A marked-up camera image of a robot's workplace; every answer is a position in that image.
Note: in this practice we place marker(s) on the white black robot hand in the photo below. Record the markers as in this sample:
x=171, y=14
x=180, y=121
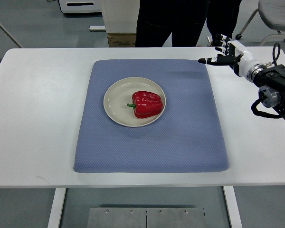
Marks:
x=232, y=53

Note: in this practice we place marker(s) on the red bell pepper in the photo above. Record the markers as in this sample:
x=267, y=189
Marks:
x=146, y=104

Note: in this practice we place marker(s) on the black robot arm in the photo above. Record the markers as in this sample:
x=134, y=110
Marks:
x=271, y=84

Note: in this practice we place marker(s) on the small grey floor plate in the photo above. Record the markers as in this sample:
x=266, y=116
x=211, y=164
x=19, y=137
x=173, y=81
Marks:
x=210, y=41

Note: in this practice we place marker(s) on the beige round plate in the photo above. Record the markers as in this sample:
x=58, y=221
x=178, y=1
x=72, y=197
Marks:
x=119, y=94

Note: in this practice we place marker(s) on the white chair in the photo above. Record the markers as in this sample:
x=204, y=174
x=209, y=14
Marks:
x=272, y=13

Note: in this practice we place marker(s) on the person in black trousers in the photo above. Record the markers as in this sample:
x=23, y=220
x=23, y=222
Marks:
x=183, y=20

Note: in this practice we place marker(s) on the blue padded mat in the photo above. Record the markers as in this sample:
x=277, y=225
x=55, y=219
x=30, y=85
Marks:
x=186, y=137

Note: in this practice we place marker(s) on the white cabinet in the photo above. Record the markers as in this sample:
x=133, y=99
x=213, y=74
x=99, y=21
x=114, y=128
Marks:
x=120, y=16

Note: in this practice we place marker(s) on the cardboard box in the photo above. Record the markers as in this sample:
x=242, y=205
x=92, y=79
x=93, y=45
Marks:
x=121, y=40

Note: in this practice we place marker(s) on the white metal floor bar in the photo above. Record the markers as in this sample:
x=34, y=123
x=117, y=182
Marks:
x=97, y=28

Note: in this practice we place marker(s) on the right white table leg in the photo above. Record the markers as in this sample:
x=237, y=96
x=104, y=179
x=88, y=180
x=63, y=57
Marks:
x=232, y=207

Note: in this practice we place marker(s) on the white table leg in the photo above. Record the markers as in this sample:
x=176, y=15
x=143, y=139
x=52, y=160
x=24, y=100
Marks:
x=232, y=207
x=57, y=208

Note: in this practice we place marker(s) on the white appliance with slot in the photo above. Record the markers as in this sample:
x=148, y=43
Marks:
x=79, y=6

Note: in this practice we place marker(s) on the left white table leg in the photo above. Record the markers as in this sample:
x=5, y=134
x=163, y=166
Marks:
x=57, y=208

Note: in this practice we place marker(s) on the metal base plate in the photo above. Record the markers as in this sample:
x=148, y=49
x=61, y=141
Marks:
x=146, y=218

